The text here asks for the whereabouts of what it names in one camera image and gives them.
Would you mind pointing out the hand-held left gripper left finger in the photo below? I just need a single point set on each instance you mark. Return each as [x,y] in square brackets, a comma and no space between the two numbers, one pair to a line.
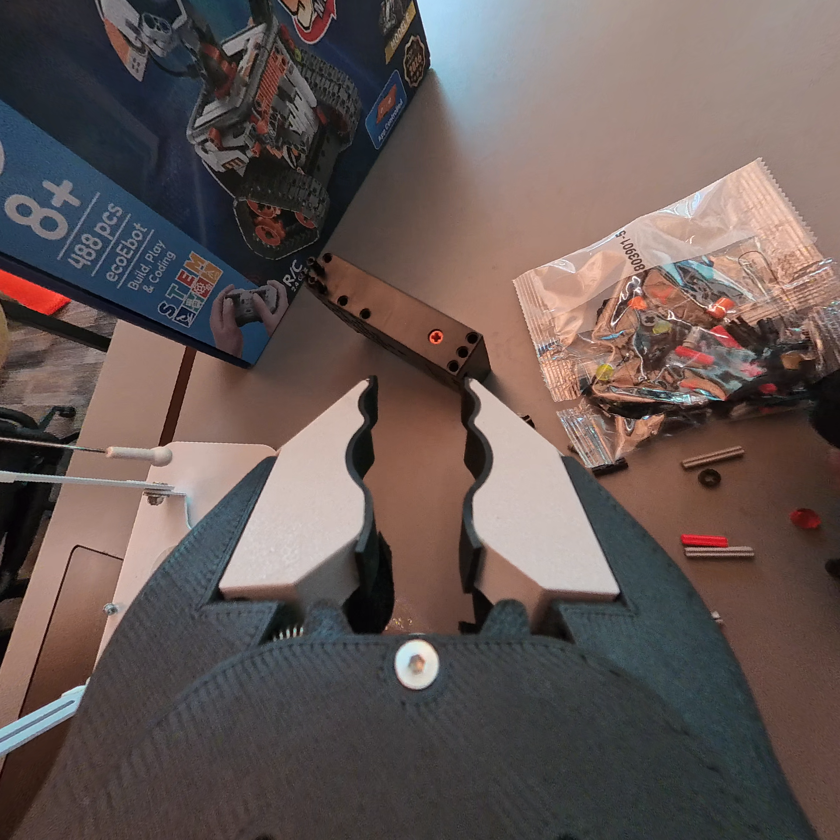
[295,525]

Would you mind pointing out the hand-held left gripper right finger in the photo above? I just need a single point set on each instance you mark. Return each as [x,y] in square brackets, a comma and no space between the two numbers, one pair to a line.
[544,525]

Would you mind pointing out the black battery box block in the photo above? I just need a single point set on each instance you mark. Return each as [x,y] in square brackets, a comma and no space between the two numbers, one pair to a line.
[394,328]

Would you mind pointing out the grey desk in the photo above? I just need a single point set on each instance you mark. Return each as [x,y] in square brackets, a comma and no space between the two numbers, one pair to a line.
[558,131]

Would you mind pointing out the black beam piece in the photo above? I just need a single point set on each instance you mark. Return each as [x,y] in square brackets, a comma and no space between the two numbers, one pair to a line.
[607,466]

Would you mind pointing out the white book stand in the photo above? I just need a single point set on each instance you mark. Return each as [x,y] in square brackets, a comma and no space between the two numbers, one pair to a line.
[216,459]

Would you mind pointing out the red axle rod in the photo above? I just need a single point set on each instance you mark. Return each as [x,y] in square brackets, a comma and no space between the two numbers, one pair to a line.
[704,541]

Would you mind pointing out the light grey axle rod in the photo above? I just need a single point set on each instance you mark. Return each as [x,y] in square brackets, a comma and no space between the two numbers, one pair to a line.
[718,552]

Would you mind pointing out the dark grey axle rod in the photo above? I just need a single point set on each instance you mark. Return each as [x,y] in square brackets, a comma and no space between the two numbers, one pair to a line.
[712,457]

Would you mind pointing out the clear bag of building parts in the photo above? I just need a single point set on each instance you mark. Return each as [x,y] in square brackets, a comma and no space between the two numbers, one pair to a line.
[676,328]

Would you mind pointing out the red translucent round tile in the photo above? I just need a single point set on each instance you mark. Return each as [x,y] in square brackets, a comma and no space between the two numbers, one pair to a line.
[806,518]

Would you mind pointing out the orange object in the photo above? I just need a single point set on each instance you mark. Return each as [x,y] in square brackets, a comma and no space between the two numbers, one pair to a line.
[33,295]

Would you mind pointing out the blue toy kit box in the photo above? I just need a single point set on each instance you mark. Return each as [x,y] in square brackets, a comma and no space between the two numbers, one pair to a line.
[131,164]

